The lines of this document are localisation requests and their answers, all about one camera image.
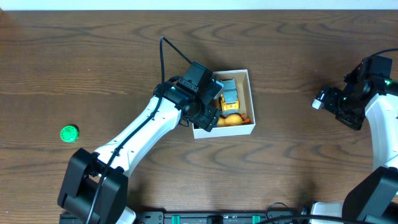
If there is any yellow grey toy truck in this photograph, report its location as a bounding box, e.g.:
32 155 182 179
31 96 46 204
220 78 239 114

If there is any orange rubber duck toy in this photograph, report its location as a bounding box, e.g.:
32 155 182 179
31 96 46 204
217 114 251 127

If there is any white cardboard box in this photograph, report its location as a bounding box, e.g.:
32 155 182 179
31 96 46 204
192 70 256 139

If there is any green round plastic toy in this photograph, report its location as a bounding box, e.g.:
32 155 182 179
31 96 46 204
60 125 80 143

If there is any white yellow cube toy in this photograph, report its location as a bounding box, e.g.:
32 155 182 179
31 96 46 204
312 99 323 110

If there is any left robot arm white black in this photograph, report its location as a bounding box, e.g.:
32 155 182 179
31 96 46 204
57 78 224 223

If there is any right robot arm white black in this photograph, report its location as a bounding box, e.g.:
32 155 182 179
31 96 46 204
310 78 397 223

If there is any black mounting rail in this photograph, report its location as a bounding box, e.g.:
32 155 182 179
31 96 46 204
58 203 371 224

